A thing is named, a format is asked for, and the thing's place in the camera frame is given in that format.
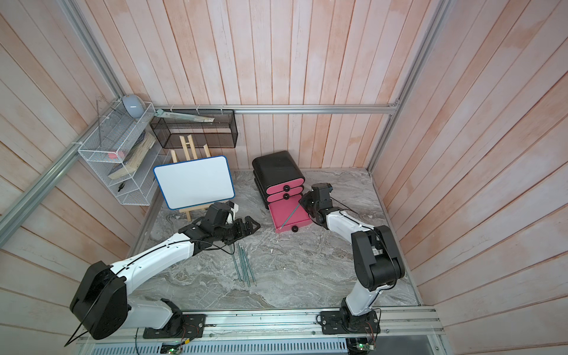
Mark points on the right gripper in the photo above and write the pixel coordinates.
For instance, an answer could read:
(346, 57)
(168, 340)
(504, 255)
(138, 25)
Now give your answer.
(304, 201)

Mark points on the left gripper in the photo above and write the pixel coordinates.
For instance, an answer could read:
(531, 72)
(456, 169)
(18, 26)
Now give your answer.
(241, 232)

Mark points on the green pencil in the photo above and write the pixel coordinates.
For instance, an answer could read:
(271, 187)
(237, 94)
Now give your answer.
(244, 267)
(290, 216)
(236, 267)
(248, 264)
(240, 261)

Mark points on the pink bottom drawer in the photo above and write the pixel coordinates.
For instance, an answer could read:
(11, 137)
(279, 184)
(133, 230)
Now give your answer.
(288, 215)

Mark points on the black drawer cabinet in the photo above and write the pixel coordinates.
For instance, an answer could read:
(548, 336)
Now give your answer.
(274, 168)

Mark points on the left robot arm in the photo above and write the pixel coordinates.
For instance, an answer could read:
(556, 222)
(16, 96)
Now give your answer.
(102, 304)

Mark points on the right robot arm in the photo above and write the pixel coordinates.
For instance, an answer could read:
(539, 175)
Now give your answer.
(375, 253)

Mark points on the book on shelf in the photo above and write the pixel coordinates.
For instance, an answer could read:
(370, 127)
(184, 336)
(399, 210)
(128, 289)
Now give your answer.
(134, 158)

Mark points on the green white ruler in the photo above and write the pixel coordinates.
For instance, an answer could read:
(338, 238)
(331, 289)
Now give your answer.
(160, 113)

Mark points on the pink eraser on shelf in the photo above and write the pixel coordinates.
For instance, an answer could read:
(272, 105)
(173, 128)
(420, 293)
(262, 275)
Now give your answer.
(116, 155)

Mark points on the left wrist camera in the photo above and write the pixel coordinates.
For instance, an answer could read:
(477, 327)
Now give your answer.
(220, 214)

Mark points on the white board blue frame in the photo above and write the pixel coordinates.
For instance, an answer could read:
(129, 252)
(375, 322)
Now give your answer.
(194, 183)

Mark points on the black mesh wall basket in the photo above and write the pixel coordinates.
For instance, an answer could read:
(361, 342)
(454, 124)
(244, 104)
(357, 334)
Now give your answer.
(221, 134)

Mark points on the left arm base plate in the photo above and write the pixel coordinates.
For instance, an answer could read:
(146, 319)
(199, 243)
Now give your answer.
(184, 326)

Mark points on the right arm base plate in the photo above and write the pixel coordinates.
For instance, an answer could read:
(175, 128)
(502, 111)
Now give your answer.
(342, 322)

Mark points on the white wire wall shelf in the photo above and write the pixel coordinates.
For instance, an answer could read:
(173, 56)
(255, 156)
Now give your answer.
(117, 131)

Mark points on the aluminium mounting rail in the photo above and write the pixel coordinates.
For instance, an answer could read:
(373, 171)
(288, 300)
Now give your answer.
(395, 330)

